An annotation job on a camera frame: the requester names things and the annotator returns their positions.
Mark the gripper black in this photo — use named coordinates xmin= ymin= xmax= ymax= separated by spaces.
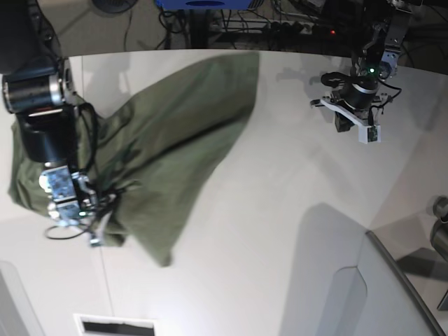
xmin=335 ymin=82 xmax=379 ymax=133
xmin=95 ymin=188 xmax=123 ymax=217

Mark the olive green t-shirt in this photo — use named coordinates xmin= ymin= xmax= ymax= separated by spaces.
xmin=8 ymin=52 xmax=260 ymax=267

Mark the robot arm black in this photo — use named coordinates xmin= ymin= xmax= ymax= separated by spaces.
xmin=330 ymin=1 xmax=423 ymax=125
xmin=1 ymin=1 xmax=112 ymax=230

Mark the black power strip red light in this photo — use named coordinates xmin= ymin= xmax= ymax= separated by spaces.
xmin=269 ymin=21 xmax=337 ymax=37

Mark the grey metal stand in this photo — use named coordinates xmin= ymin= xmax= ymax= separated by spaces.
xmin=366 ymin=196 xmax=447 ymax=335

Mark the white label with black strip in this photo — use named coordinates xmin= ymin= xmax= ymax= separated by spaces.
xmin=73 ymin=314 xmax=163 ymax=336

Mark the black fan base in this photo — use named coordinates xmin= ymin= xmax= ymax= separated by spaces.
xmin=91 ymin=0 xmax=137 ymax=15

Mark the blue box with oval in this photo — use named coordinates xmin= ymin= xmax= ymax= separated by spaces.
xmin=156 ymin=0 xmax=251 ymax=10

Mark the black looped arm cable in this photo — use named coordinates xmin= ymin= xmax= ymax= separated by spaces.
xmin=43 ymin=103 xmax=137 ymax=242

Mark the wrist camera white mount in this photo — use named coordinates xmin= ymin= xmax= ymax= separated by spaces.
xmin=89 ymin=216 xmax=109 ymax=248
xmin=310 ymin=96 xmax=382 ymax=144

